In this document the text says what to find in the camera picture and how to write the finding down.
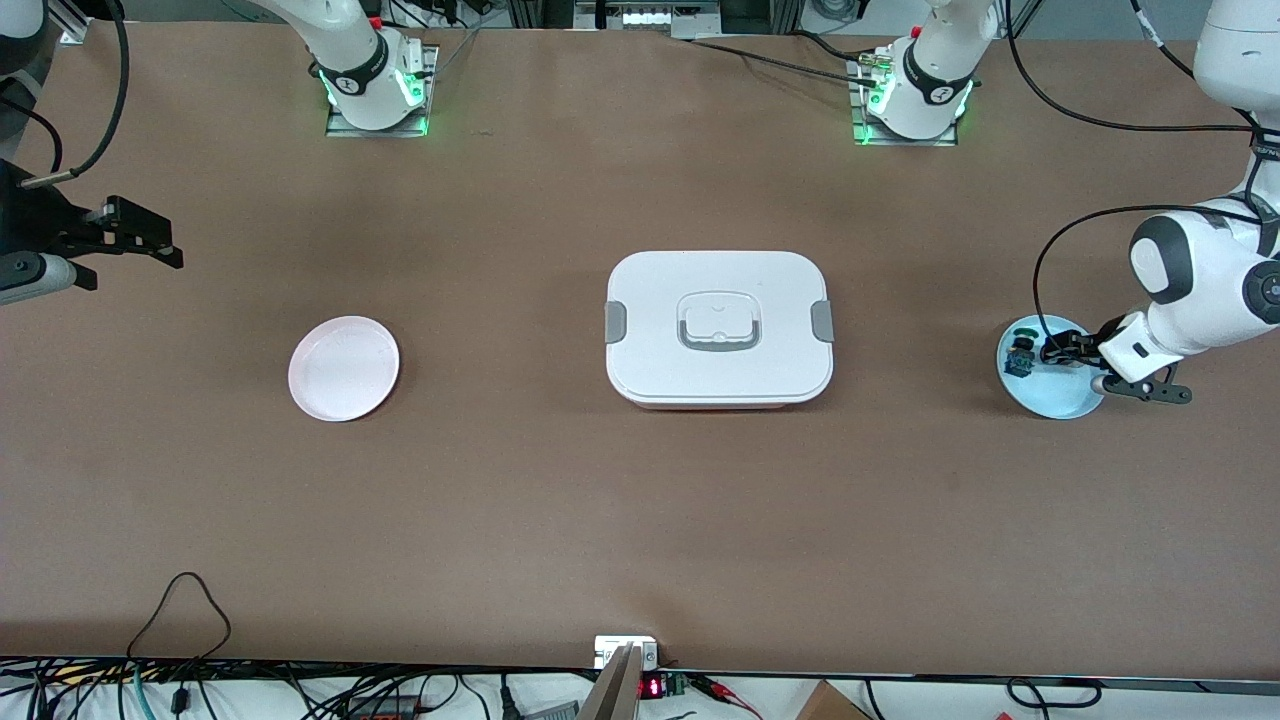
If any light blue round plate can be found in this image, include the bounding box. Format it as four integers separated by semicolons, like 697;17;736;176
996;314;1106;420

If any pale pink round plate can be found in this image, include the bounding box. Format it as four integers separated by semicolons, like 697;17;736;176
288;316;401;423

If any white lidded storage box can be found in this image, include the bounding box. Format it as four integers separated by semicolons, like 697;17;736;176
605;250;835;411

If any brown cardboard piece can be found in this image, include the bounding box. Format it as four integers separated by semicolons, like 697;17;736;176
795;681;873;720

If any grey control unit with lights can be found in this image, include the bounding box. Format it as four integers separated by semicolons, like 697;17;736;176
572;0;726;41

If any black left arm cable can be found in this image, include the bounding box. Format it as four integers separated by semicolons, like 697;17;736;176
1003;0;1280;346

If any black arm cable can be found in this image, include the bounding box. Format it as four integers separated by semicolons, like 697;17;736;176
18;0;131;191
1003;0;1280;346

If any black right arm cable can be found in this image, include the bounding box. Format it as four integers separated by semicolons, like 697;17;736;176
18;0;131;191

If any aluminium frame profile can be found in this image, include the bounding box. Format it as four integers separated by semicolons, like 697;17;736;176
45;0;96;46

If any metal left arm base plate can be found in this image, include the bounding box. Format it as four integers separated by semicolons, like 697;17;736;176
850;55;959;148

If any black looped table cable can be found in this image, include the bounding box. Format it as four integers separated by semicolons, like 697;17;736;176
128;572;233;661

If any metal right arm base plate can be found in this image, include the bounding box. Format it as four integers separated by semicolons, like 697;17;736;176
325;45;439;138

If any grey box lid handle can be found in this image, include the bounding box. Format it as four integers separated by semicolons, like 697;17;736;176
677;291;761;353

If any thin black base cable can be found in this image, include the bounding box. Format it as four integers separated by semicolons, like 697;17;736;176
685;30;881;89

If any white mount bracket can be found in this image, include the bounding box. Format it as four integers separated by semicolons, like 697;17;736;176
594;635;659;671

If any aluminium camera mount bar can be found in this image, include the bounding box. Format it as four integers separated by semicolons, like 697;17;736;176
580;643;643;720

